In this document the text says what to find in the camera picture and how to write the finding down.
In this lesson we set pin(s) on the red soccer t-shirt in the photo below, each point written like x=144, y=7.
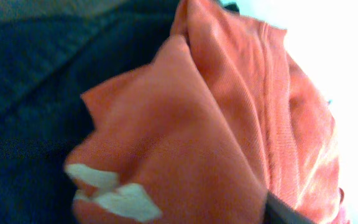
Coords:
x=220, y=124

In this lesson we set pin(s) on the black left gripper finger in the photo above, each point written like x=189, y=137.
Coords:
x=284, y=211

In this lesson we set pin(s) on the grey garment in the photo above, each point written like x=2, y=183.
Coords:
x=24, y=9

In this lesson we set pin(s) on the navy garment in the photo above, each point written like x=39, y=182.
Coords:
x=45, y=67

